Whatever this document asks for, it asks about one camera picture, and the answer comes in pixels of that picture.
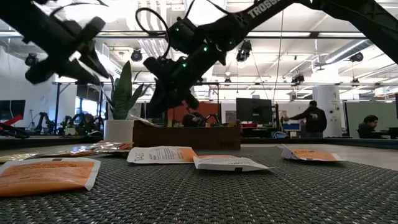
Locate orange partition panel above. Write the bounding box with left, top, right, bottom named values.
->
left=167, top=101, right=222, bottom=125

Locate white round pillar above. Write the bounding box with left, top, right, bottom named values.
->
left=312, top=85, right=343, bottom=139

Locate snake plant in white pot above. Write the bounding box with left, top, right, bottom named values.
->
left=102, top=60, right=152, bottom=143

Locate orange white tea packet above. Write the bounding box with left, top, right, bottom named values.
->
left=280, top=143, right=346, bottom=162
left=126, top=145, right=199, bottom=165
left=0, top=157, right=102, bottom=198
left=192, top=154, right=274, bottom=172

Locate orange red tea packet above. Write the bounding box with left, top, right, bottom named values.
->
left=35, top=150, right=97, bottom=158

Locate grey woven placemat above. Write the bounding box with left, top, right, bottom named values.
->
left=0, top=146, right=398, bottom=224

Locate person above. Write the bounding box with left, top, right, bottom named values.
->
left=182, top=99, right=208, bottom=128
left=356, top=114, right=386, bottom=140
left=282, top=100, right=328, bottom=139

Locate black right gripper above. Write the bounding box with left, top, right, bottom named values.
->
left=142, top=57, right=203, bottom=119

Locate black wall screen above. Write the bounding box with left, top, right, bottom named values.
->
left=0, top=99, right=27, bottom=121

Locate green partition panel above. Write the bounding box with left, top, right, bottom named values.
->
left=346, top=101, right=398, bottom=140

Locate green yellow tea packet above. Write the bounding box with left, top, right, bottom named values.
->
left=90, top=141, right=134, bottom=154
left=128, top=113, right=160, bottom=128

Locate black metal rig frame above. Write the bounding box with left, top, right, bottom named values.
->
left=0, top=30, right=398, bottom=150

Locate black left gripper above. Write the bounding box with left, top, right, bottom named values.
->
left=24, top=17, right=110, bottom=86

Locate black computer monitor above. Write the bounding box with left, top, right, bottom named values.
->
left=235, top=97, right=274, bottom=124

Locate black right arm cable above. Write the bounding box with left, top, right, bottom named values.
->
left=135, top=7, right=171, bottom=60

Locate brown wooden tea tray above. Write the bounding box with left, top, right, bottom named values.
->
left=132, top=119, right=242, bottom=151

